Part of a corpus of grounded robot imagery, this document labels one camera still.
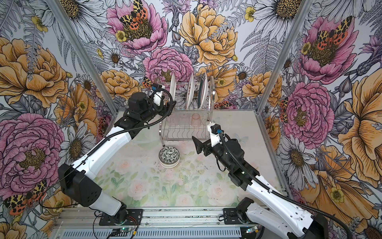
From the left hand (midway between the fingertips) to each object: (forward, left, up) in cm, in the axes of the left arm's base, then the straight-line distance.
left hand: (169, 103), depth 76 cm
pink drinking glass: (+10, -14, -25) cm, 30 cm away
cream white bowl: (-20, +2, -29) cm, 35 cm away
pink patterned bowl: (-12, +3, -31) cm, 33 cm away
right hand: (-17, -16, -5) cm, 24 cm away
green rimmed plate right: (+13, -18, -4) cm, 23 cm away
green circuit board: (-49, +21, -35) cm, 64 cm away
